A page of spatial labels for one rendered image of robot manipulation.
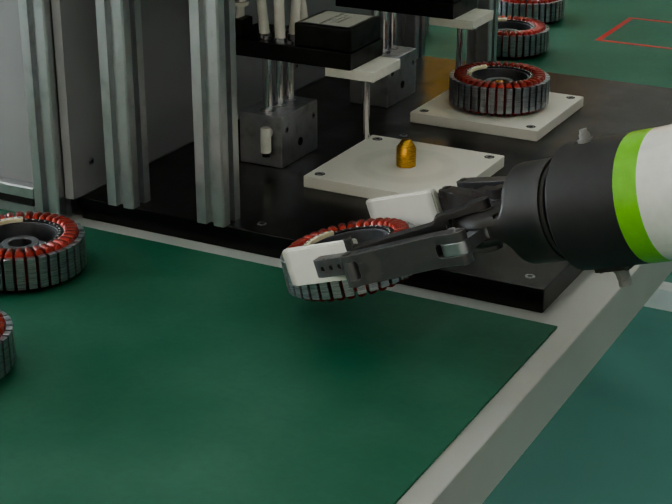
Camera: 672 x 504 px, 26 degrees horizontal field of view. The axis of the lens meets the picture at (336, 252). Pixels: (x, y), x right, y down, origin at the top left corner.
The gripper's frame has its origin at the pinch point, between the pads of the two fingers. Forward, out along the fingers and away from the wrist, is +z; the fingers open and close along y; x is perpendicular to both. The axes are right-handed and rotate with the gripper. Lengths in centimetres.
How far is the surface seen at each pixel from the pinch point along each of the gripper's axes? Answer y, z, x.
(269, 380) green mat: -13.4, 0.6, -6.3
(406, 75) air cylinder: 50, 26, 5
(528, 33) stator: 81, 27, 2
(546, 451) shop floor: 105, 59, -71
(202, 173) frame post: 5.3, 18.5, 6.5
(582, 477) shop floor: 100, 51, -73
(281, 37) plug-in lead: 22.9, 19.4, 14.9
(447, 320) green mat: 3.2, -4.5, -8.9
